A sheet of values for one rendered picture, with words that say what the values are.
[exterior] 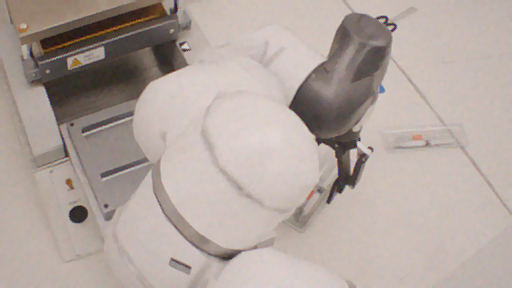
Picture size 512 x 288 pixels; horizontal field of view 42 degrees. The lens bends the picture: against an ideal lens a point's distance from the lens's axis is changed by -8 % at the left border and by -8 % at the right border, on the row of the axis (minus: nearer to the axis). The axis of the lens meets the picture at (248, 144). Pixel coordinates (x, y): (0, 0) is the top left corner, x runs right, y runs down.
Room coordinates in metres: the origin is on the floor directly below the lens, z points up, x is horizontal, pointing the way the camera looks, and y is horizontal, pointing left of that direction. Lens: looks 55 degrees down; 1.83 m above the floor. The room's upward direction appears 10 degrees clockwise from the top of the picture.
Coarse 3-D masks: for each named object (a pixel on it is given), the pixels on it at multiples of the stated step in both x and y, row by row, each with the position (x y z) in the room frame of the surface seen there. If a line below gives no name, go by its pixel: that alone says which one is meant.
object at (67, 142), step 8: (64, 128) 0.58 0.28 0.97; (64, 136) 0.56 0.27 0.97; (64, 144) 0.56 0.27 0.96; (72, 144) 0.55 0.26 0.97; (72, 152) 0.54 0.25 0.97; (72, 160) 0.53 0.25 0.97; (80, 168) 0.51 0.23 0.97; (80, 176) 0.50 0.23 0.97; (80, 184) 0.50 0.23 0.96; (88, 184) 0.49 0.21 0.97; (88, 192) 0.48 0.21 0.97; (88, 200) 0.47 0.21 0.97; (96, 208) 0.46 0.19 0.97; (96, 216) 0.44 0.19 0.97; (104, 224) 0.43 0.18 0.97; (104, 232) 0.42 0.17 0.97; (272, 232) 0.47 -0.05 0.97; (104, 240) 0.42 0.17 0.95; (264, 240) 0.46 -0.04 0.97; (272, 240) 0.46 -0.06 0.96
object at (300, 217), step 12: (324, 156) 0.75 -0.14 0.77; (324, 168) 0.73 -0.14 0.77; (336, 168) 0.73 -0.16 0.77; (324, 180) 0.70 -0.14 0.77; (312, 192) 0.67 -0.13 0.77; (324, 192) 0.68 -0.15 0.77; (312, 204) 0.65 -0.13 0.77; (288, 216) 0.61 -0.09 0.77; (300, 216) 0.62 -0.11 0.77; (312, 216) 0.62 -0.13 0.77; (300, 228) 0.60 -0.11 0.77
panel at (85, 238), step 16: (48, 176) 0.52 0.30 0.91; (64, 176) 0.53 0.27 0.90; (64, 192) 0.52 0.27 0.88; (80, 192) 0.53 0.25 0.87; (64, 208) 0.51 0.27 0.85; (64, 224) 0.49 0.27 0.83; (80, 224) 0.50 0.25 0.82; (96, 224) 0.51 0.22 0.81; (80, 240) 0.49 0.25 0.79; (96, 240) 0.50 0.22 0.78; (80, 256) 0.47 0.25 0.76
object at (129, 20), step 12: (132, 12) 0.75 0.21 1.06; (144, 12) 0.76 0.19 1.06; (156, 12) 0.76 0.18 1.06; (96, 24) 0.72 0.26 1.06; (108, 24) 0.72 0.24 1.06; (120, 24) 0.72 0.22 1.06; (132, 24) 0.73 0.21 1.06; (60, 36) 0.68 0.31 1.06; (72, 36) 0.69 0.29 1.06; (84, 36) 0.69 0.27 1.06; (96, 36) 0.70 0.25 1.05; (48, 48) 0.66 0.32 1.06; (60, 48) 0.66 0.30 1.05
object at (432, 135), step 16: (384, 128) 0.84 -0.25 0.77; (400, 128) 0.85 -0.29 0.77; (416, 128) 0.86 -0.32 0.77; (432, 128) 0.87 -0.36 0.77; (448, 128) 0.87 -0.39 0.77; (400, 144) 0.81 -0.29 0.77; (416, 144) 0.82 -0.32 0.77; (432, 144) 0.83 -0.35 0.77; (448, 144) 0.83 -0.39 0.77; (464, 144) 0.84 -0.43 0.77
